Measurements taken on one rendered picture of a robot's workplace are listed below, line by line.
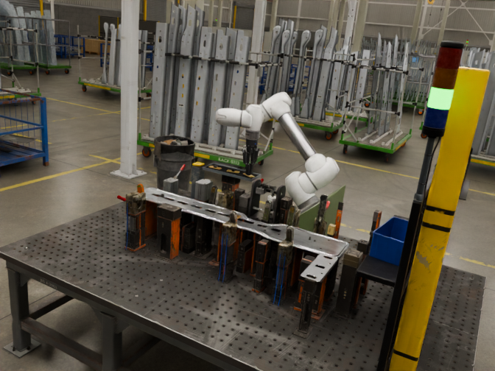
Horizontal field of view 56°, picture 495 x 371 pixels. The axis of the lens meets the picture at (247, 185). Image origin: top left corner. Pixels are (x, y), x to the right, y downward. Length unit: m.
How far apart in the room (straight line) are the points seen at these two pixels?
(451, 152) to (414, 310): 0.63
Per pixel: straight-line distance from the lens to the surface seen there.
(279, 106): 3.43
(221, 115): 2.93
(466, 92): 1.75
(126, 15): 6.35
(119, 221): 3.42
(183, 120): 7.45
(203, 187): 2.97
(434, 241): 1.87
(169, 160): 5.53
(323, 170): 3.27
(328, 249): 2.53
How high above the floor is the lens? 2.06
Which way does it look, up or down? 18 degrees down
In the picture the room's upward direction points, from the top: 5 degrees clockwise
